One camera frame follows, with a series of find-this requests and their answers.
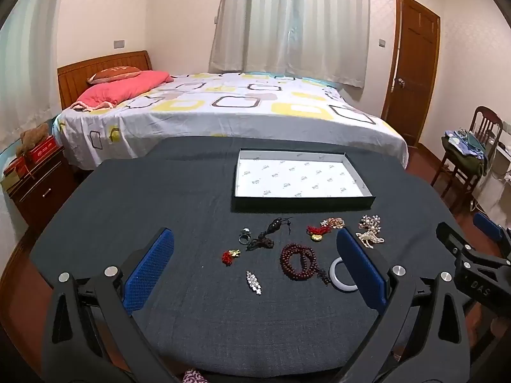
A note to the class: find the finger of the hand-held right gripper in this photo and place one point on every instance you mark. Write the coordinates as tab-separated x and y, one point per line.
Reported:
487	225
475	275

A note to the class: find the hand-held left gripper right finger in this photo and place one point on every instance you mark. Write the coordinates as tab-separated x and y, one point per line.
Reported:
361	271

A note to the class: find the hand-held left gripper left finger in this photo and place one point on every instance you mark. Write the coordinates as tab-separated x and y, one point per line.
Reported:
149	271

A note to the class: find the white bangle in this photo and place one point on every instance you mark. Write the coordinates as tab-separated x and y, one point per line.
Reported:
334	277

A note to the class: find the pearl deer brooch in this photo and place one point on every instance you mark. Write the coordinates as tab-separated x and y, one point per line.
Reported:
369	238

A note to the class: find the pearl cluster brooch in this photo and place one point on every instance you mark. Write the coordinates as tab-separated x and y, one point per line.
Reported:
369	222

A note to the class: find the red knot gold charm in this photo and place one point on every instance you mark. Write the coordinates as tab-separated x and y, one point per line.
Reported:
317	238

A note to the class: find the gold flower brooch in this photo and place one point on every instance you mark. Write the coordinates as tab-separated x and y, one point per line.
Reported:
333	222

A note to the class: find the rhinestone brooch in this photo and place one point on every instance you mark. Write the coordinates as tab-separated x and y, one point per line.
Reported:
253	282

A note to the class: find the green cardboard tray box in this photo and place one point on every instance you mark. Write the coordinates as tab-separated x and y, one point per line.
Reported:
299	175

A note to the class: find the dark grey tablecloth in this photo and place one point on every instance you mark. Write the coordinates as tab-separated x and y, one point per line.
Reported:
159	199

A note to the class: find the pile of clothes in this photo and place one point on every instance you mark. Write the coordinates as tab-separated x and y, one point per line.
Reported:
459	155

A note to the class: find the wooden chair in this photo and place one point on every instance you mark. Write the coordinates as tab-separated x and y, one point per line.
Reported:
485	117

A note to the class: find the patterned purple cloth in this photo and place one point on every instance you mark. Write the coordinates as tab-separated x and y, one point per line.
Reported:
195	377

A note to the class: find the wooden nightstand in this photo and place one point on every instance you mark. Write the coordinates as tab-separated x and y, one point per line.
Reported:
44	191

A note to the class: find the gold box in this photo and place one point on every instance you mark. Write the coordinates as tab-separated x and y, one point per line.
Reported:
10	181

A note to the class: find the door knob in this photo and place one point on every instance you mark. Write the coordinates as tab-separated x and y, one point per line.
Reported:
400	83

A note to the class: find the dark red box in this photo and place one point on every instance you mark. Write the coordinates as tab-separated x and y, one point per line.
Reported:
18	164

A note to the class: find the wooden door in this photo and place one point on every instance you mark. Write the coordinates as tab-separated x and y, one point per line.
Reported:
411	68

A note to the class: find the brown teddy bear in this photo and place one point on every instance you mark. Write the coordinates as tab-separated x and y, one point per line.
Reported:
34	135

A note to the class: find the bed with patterned sheet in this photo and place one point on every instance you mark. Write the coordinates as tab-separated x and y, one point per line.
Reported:
239	115

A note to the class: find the pink pillow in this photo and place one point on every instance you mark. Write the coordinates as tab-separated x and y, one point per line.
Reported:
119	89

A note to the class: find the orange pillow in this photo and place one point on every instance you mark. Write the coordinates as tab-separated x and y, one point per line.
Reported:
115	74

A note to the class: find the wooden headboard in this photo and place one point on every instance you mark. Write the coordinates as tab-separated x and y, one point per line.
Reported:
80	75

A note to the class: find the sheer side curtain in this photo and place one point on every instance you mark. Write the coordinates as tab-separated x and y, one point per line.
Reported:
28	68

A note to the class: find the white window curtain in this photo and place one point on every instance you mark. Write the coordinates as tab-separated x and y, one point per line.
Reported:
287	20

